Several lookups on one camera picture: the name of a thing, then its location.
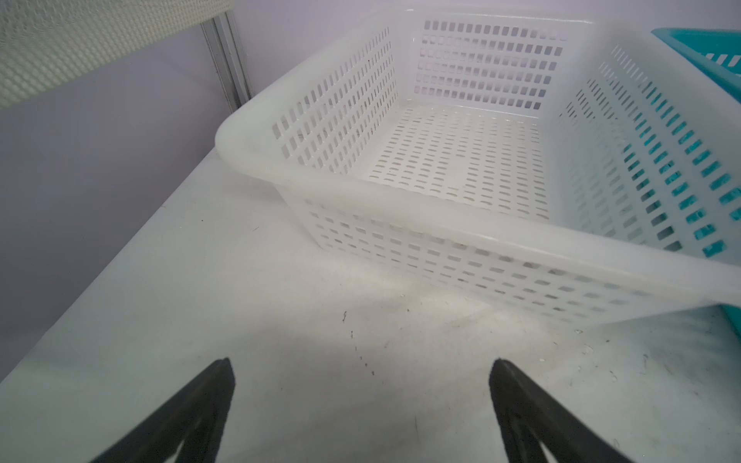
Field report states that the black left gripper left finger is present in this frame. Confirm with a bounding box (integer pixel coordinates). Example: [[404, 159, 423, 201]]
[[94, 358, 235, 462]]

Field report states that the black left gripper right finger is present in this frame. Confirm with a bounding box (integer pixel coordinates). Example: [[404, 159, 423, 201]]
[[488, 359, 629, 462]]

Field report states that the white plastic basket left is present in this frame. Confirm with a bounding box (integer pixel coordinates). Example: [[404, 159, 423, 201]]
[[215, 9, 740, 326]]

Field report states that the teal plastic basket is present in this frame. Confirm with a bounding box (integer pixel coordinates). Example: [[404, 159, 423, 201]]
[[621, 27, 741, 337]]

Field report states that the aluminium frame post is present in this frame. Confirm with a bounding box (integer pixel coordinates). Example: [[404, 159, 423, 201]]
[[201, 10, 253, 112]]

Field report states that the white mesh wall shelf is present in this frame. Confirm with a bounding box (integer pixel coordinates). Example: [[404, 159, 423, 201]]
[[1, 0, 235, 110]]

